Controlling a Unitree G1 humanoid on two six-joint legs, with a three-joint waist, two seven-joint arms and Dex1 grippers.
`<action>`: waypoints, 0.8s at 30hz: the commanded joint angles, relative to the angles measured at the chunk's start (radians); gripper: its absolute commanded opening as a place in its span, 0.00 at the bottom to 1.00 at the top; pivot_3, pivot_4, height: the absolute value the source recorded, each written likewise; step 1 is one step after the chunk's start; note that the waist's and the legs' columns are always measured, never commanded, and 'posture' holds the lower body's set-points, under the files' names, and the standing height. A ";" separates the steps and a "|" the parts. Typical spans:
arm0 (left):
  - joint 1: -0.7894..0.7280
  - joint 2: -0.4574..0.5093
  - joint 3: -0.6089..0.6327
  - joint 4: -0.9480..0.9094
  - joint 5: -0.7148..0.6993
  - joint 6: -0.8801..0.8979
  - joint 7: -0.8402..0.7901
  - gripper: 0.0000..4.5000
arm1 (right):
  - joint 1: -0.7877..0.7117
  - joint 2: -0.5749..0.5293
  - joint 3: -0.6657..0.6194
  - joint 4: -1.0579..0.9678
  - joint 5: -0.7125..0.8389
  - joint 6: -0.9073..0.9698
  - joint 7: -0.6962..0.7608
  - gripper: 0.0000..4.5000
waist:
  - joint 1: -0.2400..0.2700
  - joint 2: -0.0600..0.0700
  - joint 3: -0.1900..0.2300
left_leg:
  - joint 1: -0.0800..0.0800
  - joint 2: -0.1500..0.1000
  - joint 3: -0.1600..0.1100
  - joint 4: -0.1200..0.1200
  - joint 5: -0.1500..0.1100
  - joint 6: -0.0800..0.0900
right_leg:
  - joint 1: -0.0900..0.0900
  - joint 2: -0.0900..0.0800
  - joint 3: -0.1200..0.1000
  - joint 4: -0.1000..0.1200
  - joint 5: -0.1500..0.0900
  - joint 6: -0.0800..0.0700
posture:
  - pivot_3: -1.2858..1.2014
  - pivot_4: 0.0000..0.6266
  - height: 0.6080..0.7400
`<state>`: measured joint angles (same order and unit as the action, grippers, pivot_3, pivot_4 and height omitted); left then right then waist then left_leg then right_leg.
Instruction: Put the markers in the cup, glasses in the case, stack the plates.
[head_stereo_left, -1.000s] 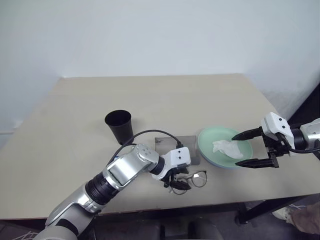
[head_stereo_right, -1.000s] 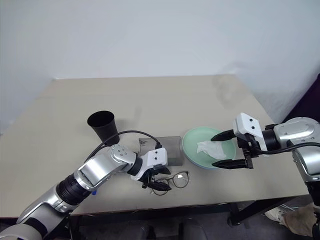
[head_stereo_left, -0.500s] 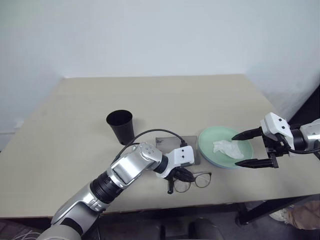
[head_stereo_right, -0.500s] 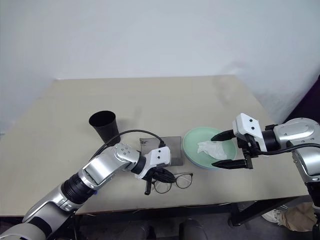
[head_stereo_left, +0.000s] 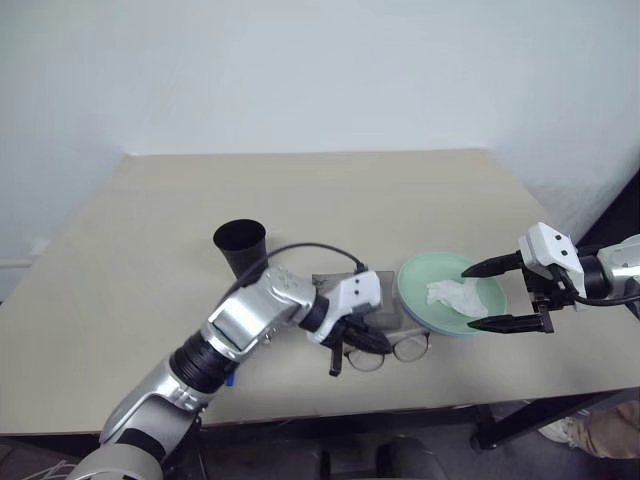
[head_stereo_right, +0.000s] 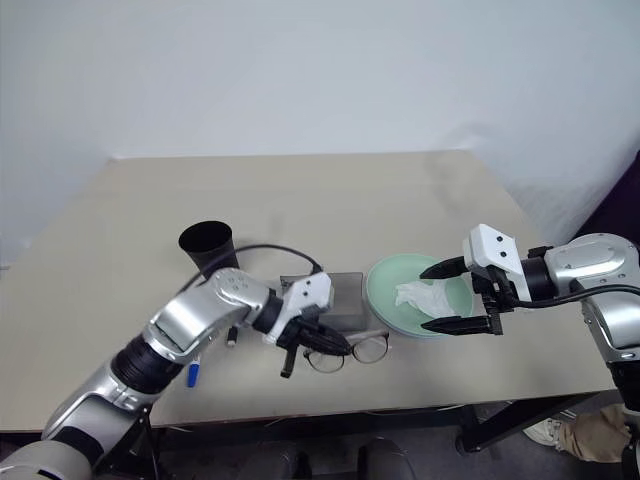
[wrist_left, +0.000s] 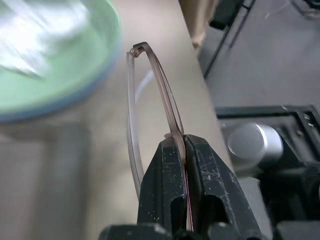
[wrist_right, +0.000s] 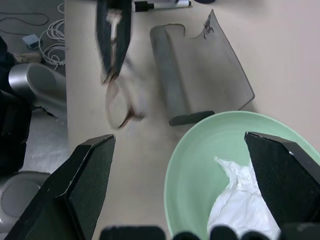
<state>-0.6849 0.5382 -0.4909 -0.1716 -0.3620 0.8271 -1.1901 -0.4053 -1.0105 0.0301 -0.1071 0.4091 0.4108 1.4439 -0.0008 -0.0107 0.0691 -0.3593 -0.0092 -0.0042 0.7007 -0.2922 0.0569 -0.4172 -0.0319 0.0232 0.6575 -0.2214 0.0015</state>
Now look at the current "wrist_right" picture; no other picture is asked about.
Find white coiled cable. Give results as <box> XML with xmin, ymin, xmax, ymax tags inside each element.
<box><xmin>38</xmin><ymin>2</ymin><xmax>67</xmax><ymax>66</ymax></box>

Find black capped whiteboard marker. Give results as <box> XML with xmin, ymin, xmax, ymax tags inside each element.
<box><xmin>133</xmin><ymin>0</ymin><xmax>177</xmax><ymax>13</ymax></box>
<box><xmin>152</xmin><ymin>0</ymin><xmax>193</xmax><ymax>8</ymax></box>

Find black robot body part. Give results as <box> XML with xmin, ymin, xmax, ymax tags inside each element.
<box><xmin>0</xmin><ymin>36</ymin><xmax>33</xmax><ymax>174</ymax></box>

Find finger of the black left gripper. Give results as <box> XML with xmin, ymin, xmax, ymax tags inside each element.
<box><xmin>95</xmin><ymin>0</ymin><xmax>115</xmax><ymax>74</ymax></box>
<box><xmin>113</xmin><ymin>0</ymin><xmax>133</xmax><ymax>77</ymax></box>

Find grey open glasses case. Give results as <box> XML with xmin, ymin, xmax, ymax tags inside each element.
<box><xmin>149</xmin><ymin>8</ymin><xmax>256</xmax><ymax>127</ymax></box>

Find white crumpled tissue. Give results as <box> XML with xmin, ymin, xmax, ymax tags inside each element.
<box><xmin>206</xmin><ymin>156</ymin><xmax>282</xmax><ymax>240</ymax></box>

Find silver rounded robot body part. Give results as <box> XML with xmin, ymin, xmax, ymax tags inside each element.
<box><xmin>0</xmin><ymin>170</ymin><xmax>52</xmax><ymax>227</ymax></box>

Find silver robot leg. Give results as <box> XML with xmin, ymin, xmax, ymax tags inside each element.
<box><xmin>8</xmin><ymin>62</ymin><xmax>68</xmax><ymax>119</ymax></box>

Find black floor cable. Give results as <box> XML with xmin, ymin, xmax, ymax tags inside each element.
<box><xmin>0</xmin><ymin>11</ymin><xmax>50</xmax><ymax>34</ymax></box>

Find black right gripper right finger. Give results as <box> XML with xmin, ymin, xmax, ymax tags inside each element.
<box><xmin>244</xmin><ymin>131</ymin><xmax>320</xmax><ymax>226</ymax></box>

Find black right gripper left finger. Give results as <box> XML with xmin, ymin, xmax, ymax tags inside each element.
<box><xmin>4</xmin><ymin>134</ymin><xmax>117</xmax><ymax>240</ymax></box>

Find tan floor object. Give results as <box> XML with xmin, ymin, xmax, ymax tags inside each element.
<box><xmin>14</xmin><ymin>51</ymin><xmax>41</xmax><ymax>64</ymax></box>

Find brown frame glasses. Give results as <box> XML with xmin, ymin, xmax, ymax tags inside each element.
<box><xmin>100</xmin><ymin>9</ymin><xmax>146</xmax><ymax>130</ymax></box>

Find grey blue small box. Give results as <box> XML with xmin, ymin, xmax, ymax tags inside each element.
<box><xmin>21</xmin><ymin>34</ymin><xmax>41</xmax><ymax>50</ymax></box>

